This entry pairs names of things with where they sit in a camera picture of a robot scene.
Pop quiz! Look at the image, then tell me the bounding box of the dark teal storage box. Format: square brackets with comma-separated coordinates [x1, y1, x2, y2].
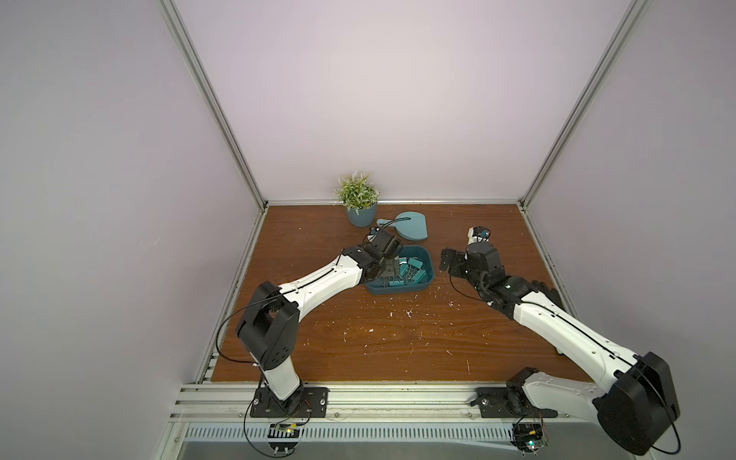
[365, 245, 435, 295]

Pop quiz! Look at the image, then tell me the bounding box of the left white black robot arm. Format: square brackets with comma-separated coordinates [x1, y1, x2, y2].
[236, 229, 403, 410]

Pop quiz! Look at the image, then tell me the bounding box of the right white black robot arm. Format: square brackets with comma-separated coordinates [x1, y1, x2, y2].
[440, 241, 680, 456]

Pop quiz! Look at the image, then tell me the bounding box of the light teal dustpan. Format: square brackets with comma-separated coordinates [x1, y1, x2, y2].
[377, 211, 429, 242]

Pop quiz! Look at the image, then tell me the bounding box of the potted green plant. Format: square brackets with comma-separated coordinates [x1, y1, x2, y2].
[335, 172, 381, 228]

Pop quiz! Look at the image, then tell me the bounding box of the black glove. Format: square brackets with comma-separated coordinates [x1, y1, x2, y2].
[532, 280, 564, 308]

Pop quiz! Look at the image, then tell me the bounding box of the right electronics board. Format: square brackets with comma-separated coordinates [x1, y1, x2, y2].
[511, 423, 547, 454]

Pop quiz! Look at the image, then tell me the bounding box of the electronics board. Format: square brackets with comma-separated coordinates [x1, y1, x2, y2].
[511, 423, 547, 454]
[266, 423, 302, 458]

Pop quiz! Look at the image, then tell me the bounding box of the left electronics board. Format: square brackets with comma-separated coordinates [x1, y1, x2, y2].
[266, 423, 302, 458]

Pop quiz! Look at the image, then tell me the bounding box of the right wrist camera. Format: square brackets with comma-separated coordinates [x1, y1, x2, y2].
[468, 226, 491, 245]

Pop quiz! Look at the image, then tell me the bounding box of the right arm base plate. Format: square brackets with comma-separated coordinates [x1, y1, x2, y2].
[469, 386, 559, 419]

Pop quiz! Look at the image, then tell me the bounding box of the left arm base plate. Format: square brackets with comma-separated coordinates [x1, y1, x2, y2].
[248, 386, 330, 419]

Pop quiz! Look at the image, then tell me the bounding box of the aluminium front rail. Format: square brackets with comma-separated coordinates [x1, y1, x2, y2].
[169, 382, 643, 425]

